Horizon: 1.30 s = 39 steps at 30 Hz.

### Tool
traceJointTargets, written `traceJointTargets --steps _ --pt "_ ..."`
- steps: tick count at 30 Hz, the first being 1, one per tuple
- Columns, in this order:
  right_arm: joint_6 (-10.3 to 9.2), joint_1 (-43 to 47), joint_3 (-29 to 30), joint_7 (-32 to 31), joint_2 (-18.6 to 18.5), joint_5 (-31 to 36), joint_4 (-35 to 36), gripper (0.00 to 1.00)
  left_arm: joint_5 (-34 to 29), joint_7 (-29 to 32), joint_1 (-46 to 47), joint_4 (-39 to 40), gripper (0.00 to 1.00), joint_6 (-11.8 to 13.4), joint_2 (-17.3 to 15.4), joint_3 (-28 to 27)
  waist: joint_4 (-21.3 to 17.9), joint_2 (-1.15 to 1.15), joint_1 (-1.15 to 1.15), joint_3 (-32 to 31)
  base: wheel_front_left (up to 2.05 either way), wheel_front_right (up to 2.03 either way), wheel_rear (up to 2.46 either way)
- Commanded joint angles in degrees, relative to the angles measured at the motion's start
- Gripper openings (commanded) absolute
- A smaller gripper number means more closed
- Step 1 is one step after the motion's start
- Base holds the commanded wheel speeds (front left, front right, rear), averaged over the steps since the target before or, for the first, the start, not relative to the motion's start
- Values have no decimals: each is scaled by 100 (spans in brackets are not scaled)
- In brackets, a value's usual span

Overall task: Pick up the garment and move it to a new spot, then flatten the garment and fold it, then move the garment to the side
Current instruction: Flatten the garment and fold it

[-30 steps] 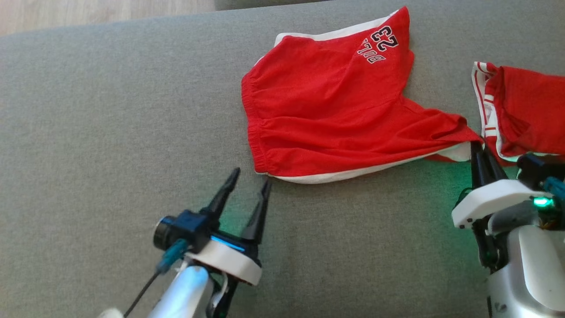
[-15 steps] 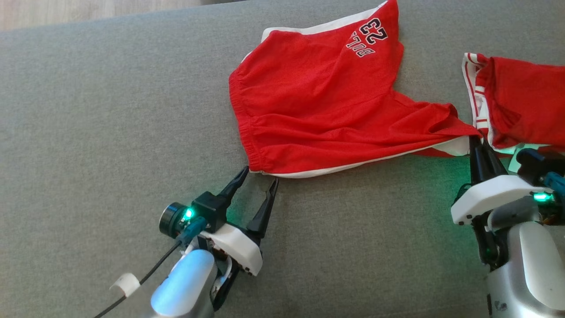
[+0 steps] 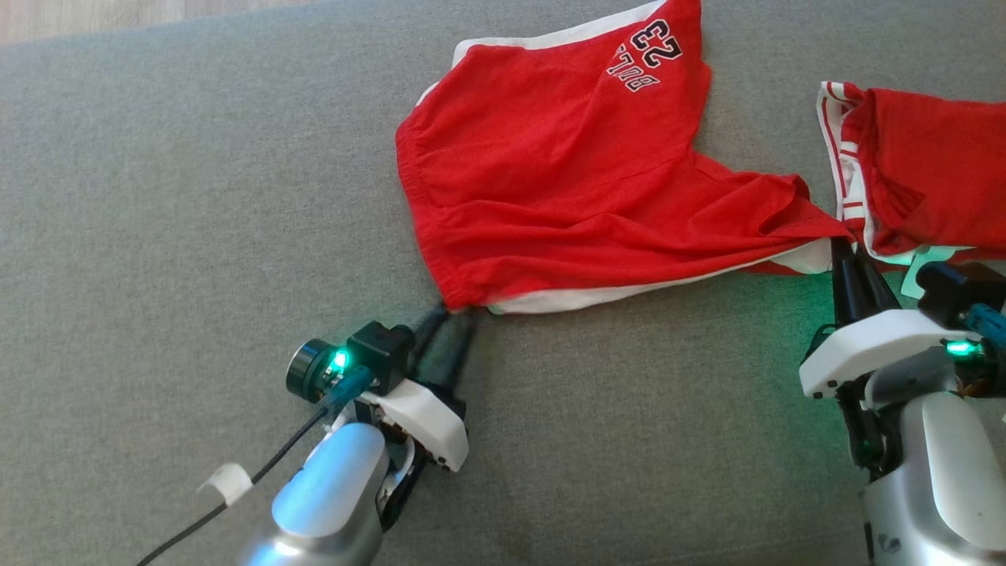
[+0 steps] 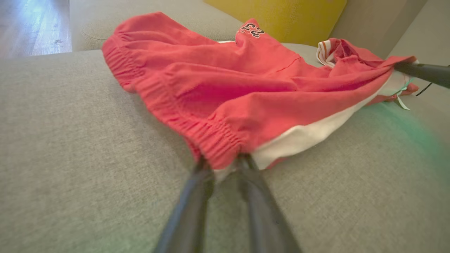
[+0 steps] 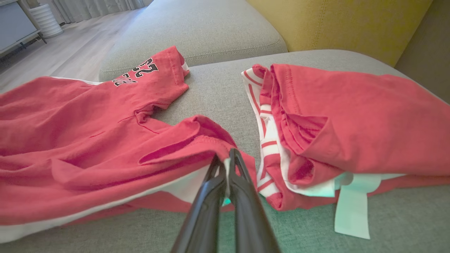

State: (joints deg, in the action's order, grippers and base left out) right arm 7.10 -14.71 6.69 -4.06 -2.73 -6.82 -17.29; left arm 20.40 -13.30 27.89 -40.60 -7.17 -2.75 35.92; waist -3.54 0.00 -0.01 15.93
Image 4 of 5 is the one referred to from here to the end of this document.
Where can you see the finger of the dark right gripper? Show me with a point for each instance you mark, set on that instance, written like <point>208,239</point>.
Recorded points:
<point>427,73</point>

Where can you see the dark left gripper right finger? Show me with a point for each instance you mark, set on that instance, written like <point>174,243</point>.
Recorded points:
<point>263,218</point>

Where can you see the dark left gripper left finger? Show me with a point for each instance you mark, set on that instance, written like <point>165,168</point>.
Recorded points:
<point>190,214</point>

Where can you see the red basketball jersey white trim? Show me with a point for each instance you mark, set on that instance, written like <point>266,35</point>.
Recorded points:
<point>339,49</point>

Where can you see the red shorts white side stripe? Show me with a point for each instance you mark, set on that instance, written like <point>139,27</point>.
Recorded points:
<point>228,88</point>

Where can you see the grey sofa backrest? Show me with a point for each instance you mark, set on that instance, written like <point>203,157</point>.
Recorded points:
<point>386,24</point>

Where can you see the yellow cushion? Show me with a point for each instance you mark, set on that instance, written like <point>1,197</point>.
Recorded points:
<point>281,17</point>

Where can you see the grey sofa cushion with seam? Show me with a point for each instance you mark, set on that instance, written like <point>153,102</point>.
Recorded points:
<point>140,14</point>

